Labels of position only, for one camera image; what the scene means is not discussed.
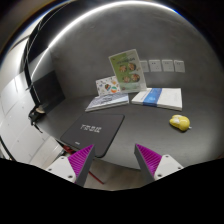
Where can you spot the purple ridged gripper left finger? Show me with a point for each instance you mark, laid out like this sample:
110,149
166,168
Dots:
75,167

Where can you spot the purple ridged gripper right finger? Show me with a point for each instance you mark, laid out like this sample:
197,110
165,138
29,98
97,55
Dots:
153,165

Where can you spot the black mouse pad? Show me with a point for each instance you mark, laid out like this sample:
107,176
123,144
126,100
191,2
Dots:
95,129

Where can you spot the yellow computer mouse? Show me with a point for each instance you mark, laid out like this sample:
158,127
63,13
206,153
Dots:
180,122

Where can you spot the black chair with wooden top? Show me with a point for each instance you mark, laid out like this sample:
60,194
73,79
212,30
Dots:
35,115

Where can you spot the grey patterned book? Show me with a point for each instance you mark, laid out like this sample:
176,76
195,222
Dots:
107,101

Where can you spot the white book with blue band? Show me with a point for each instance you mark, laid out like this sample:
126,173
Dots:
169,98

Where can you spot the small colourful card stand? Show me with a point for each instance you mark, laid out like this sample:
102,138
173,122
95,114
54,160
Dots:
107,86

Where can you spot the green food menu stand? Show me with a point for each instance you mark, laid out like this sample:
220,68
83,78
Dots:
128,71

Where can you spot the white wall socket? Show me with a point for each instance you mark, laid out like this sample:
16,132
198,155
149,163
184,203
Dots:
145,66
155,65
179,66
168,65

